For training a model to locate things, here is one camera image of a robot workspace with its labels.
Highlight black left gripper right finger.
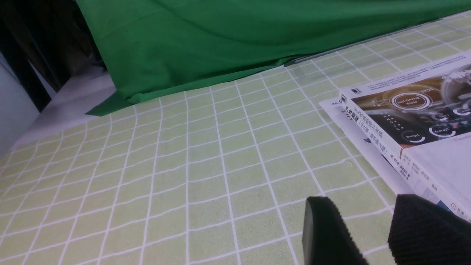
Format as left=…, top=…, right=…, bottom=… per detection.
left=387, top=194, right=471, bottom=265

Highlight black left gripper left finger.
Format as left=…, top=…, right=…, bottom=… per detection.
left=302, top=197, right=368, bottom=265

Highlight self-driving textbook top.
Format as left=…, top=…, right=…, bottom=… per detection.
left=339, top=51, right=471, bottom=222

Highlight green checkered tablecloth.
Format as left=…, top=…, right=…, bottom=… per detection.
left=1, top=11, right=470, bottom=265

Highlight white bottom book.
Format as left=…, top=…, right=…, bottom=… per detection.
left=319, top=99, right=451, bottom=211

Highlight green backdrop cloth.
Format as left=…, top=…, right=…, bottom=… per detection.
left=78, top=0, right=471, bottom=116

